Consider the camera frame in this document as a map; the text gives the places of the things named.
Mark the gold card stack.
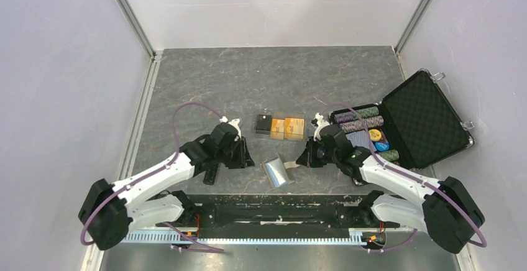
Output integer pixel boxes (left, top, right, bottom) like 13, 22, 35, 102
269, 119, 285, 140
284, 117, 305, 140

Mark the beige leather card holder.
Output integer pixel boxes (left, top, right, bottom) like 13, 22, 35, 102
261, 154, 300, 188

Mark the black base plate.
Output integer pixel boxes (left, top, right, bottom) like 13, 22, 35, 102
171, 195, 399, 239

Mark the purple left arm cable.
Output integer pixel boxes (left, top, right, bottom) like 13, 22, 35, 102
80, 101, 226, 254

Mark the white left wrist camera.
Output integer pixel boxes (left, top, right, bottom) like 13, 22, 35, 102
219, 116, 242, 141

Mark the blue playing card deck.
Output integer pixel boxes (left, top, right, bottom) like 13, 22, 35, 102
346, 131, 377, 152

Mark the black poker chip case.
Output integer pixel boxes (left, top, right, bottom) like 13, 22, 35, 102
354, 69, 474, 169

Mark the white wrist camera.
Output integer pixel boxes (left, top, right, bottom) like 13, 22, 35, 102
311, 113, 330, 140
219, 116, 242, 141

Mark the black card stack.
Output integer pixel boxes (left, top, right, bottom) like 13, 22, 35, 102
254, 114, 272, 134

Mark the yellow dealer chip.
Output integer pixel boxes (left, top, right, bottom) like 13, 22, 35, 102
369, 129, 383, 142

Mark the clear acrylic card tray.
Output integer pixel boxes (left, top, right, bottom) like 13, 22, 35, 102
254, 112, 306, 141

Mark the purple green chip stack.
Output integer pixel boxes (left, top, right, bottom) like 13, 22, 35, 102
332, 106, 379, 124

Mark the black glitter stick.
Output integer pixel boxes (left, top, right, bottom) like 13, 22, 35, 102
203, 165, 219, 186

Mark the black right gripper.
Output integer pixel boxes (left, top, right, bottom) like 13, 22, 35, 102
297, 136, 339, 168

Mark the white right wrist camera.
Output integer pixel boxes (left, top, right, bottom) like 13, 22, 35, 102
311, 113, 330, 140

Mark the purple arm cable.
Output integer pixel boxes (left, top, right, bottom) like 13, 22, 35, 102
80, 101, 226, 254
319, 104, 488, 254

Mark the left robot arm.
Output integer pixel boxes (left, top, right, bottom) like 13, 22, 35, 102
78, 118, 255, 250

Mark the purple yellow chip stack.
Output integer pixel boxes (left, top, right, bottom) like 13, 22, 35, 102
339, 116, 385, 134

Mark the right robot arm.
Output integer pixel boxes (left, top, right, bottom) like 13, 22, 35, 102
295, 124, 487, 254

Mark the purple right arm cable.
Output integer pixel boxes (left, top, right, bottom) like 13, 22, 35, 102
319, 104, 488, 254

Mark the blue dealer chip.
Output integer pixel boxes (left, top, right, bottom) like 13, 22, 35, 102
374, 142, 390, 152

